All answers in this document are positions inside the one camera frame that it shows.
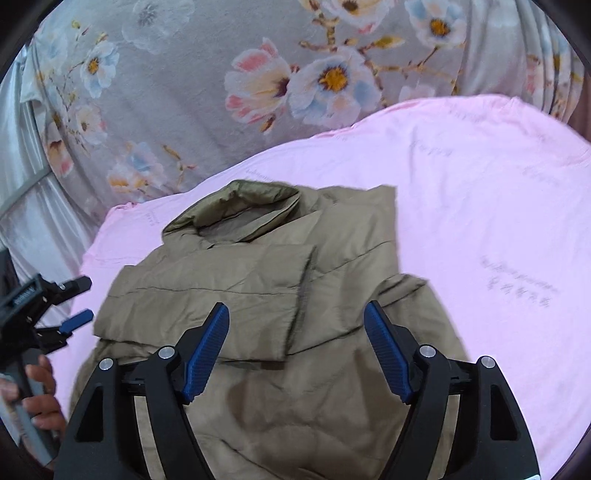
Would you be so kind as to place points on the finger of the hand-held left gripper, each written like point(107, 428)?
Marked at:
point(69, 286)
point(76, 321)

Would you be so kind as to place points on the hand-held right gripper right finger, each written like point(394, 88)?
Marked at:
point(388, 353)

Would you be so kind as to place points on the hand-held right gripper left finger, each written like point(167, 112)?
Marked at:
point(205, 355)

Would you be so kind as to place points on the olive puffer jacket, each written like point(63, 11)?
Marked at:
point(277, 295)

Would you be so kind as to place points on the person's left hand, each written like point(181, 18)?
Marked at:
point(44, 408)

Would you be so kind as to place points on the silver satin curtain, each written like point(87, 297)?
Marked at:
point(32, 226)

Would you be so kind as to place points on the pink printed bed sheet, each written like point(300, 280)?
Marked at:
point(485, 194)

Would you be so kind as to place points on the grey floral blanket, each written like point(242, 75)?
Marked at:
point(194, 92)

